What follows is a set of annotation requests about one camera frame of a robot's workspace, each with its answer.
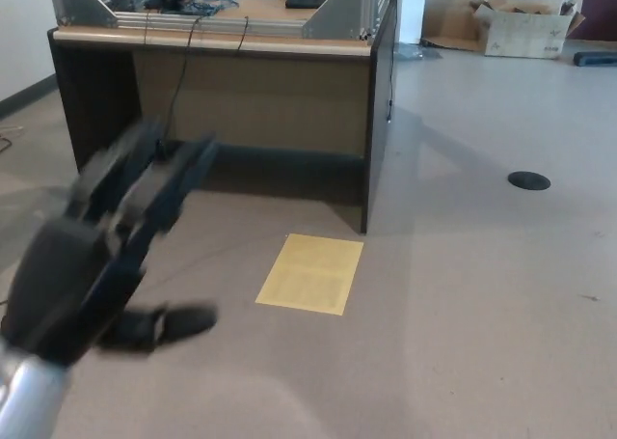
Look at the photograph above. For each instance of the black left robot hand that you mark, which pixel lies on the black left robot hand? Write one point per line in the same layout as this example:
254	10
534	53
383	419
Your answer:
58	275

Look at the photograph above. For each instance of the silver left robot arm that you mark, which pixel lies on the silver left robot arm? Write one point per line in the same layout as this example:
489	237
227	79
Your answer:
29	395

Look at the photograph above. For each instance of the yellow paper sheet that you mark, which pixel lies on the yellow paper sheet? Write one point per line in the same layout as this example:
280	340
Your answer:
311	272

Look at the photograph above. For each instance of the dark desk with beige top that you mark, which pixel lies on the dark desk with beige top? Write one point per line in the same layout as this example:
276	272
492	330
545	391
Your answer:
270	91

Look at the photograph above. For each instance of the flat black device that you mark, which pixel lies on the flat black device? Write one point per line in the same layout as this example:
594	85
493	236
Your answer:
303	1

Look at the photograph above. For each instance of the crumpled clear plastic wrap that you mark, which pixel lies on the crumpled clear plastic wrap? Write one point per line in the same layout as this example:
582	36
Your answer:
417	51

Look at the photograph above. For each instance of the flattened brown cardboard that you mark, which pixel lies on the flattened brown cardboard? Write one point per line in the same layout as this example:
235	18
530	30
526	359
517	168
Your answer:
450	24

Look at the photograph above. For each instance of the black round floor cover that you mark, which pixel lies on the black round floor cover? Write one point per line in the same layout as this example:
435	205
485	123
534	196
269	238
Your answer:
529	180

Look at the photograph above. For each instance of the open white cardboard box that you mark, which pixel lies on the open white cardboard box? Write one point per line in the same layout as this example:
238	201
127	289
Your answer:
525	38

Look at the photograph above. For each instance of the dark blue foam block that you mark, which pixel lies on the dark blue foam block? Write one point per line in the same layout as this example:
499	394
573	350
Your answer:
597	59

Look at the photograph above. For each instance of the maroon door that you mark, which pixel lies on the maroon door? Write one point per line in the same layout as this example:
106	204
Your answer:
600	2

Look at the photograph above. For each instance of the aluminium profile frame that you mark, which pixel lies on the aluminium profile frame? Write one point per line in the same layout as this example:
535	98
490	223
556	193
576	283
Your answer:
217	25

